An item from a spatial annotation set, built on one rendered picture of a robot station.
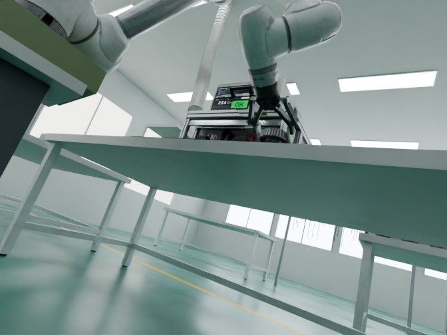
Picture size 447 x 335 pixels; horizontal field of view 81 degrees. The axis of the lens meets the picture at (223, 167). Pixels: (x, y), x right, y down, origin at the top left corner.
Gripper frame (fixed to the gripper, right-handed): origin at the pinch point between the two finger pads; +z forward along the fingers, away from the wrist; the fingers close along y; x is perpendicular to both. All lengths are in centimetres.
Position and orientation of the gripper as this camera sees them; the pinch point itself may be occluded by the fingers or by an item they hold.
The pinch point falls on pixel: (274, 137)
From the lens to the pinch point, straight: 96.9
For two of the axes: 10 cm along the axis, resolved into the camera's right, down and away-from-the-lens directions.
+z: 2.6, 7.9, 5.5
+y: 8.3, 1.1, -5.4
